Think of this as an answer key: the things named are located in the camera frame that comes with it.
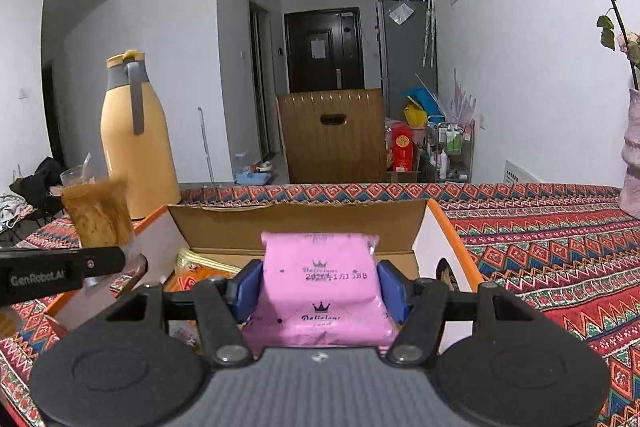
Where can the white clothing pile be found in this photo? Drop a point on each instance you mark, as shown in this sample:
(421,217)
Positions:
(10,209)

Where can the white folded umbrella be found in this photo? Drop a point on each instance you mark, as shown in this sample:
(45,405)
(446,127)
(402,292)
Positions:
(429,32)

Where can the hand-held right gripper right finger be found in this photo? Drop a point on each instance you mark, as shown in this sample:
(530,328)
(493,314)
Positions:
(392,289)

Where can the yellow plastic bag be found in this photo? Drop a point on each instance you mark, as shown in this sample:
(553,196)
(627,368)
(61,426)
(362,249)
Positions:
(414,116)

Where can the yellow thermos jug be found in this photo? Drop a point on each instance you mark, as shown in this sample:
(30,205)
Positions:
(135,157)

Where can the red gift box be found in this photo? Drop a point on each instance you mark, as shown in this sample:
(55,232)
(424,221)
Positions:
(402,147)

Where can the brown snack packet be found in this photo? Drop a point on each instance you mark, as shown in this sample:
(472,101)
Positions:
(100,217)

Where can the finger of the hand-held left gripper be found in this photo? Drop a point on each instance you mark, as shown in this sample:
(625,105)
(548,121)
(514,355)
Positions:
(102,263)

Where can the blue floor tray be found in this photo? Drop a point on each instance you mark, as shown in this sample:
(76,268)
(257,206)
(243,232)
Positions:
(252,178)

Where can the wooden chair back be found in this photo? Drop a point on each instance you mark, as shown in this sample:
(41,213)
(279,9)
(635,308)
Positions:
(330,147)

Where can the red cardboard box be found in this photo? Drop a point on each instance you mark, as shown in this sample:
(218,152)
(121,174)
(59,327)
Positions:
(300,227)

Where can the dark entrance door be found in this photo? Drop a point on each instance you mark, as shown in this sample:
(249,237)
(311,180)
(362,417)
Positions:
(305,67)

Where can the pink snack packet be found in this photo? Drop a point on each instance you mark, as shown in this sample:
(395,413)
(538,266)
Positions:
(320,292)

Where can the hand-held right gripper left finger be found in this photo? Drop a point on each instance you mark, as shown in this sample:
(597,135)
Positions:
(247,289)

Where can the orange red snack packet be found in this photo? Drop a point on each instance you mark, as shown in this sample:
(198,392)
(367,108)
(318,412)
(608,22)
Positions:
(200,272)

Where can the patterned red tablecloth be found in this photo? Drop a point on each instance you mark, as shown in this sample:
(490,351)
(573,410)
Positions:
(550,257)

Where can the pink translucent plastic sheet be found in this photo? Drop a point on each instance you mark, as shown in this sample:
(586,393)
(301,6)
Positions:
(462,102)

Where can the pink textured vase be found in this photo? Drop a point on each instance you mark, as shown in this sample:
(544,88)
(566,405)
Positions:
(631,157)

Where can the clear plastic bag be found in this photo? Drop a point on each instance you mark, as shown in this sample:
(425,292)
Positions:
(401,13)

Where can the grey refrigerator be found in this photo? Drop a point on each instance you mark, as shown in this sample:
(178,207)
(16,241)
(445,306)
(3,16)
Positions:
(405,57)

